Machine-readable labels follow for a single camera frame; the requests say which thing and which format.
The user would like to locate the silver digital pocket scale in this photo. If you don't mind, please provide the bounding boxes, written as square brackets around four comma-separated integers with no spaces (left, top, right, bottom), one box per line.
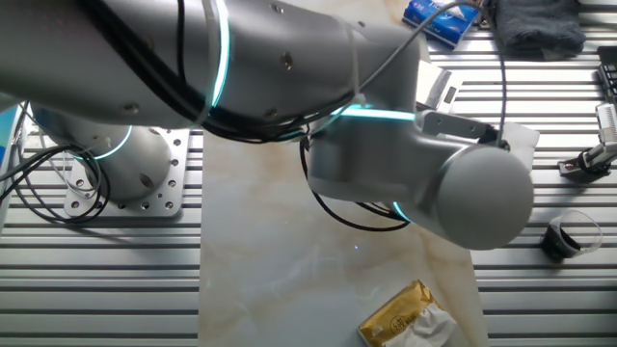
[415,60,465,118]

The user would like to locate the blue tissue pack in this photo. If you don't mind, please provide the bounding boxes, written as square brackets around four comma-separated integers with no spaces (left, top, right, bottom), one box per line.
[402,0,483,49]

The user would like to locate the small black object in cup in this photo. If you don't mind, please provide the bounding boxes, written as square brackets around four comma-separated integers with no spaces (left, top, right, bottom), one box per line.
[540,225,582,264]

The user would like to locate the dark grey towel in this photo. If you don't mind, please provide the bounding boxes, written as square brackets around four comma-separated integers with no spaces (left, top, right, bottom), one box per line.
[494,0,588,62]

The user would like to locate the clear plastic cup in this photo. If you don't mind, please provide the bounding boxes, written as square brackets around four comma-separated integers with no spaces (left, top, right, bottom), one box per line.
[539,210,604,264]

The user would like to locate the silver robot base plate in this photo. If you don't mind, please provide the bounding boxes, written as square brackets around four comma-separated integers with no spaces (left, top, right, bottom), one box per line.
[64,125,191,218]

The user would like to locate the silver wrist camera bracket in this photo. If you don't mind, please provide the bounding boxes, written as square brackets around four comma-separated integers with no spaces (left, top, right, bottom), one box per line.
[415,109,502,146]

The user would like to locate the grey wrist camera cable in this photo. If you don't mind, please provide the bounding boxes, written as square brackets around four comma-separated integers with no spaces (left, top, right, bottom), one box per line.
[356,0,511,151]

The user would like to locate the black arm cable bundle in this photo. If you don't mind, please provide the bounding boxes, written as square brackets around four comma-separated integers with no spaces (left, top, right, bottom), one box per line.
[76,0,411,233]

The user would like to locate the black base cables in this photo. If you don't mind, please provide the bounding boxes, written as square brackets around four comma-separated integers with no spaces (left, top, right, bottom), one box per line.
[0,144,112,226]

